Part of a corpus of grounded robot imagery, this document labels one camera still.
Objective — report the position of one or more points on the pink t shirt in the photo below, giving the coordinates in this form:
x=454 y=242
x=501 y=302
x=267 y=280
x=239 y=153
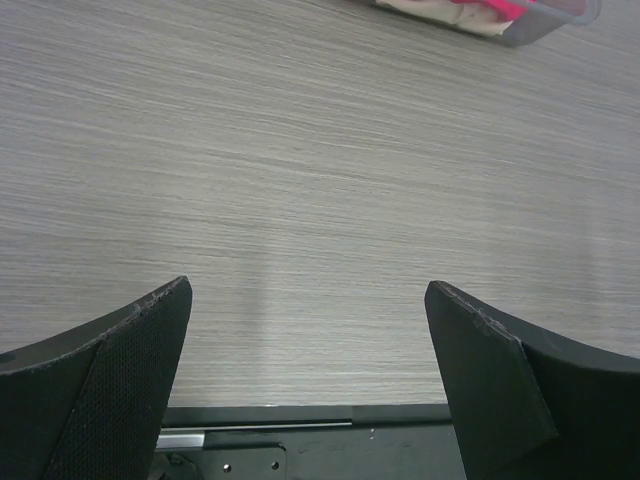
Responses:
x=506 y=10

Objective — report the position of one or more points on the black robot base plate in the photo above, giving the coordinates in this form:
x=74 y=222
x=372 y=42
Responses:
x=413 y=441

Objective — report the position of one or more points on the clear plastic storage bin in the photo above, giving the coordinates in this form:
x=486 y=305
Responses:
x=541 y=18

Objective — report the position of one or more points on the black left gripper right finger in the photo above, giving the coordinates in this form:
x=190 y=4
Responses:
x=528 y=403

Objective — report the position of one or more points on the white shirt in bin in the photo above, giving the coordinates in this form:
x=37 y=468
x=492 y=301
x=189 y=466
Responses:
x=471 y=17

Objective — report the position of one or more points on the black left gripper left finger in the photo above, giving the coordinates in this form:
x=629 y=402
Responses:
x=88 y=403

